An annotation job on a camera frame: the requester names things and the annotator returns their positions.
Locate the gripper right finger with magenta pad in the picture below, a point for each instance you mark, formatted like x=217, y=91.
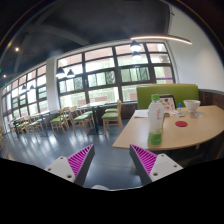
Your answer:
x=152, y=167

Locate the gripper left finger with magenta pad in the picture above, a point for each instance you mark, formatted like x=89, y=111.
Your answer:
x=73, y=168

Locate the clear water bottle green cap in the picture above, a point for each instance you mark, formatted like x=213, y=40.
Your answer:
x=156, y=116

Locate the wooden chair green seat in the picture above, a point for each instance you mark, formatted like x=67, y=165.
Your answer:
x=35, y=124
x=77, y=120
x=113, y=118
x=59, y=122

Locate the red round coaster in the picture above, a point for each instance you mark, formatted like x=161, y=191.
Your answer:
x=181, y=123

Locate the white paper sheet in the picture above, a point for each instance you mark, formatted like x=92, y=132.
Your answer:
x=141, y=113

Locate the small blue-topped item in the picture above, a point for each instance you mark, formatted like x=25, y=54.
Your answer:
x=179, y=111

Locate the table sign stand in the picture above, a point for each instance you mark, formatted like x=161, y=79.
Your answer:
x=167, y=100

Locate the white bowl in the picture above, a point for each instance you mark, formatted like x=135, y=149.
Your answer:
x=192, y=105

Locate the black pendant lamp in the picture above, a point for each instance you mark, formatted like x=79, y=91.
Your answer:
x=60, y=73
x=70, y=74
x=135, y=46

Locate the curved linear ceiling light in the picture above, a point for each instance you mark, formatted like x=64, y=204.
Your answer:
x=163, y=37

